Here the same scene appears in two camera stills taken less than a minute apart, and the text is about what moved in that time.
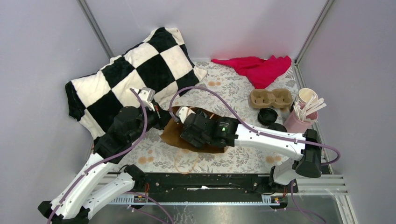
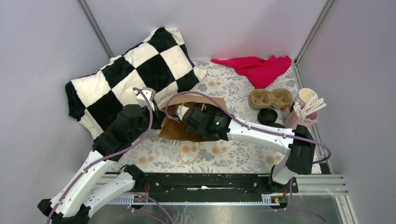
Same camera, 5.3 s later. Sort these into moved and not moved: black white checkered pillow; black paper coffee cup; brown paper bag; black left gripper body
Moved: brown paper bag
Not moved: black left gripper body; black paper coffee cup; black white checkered pillow
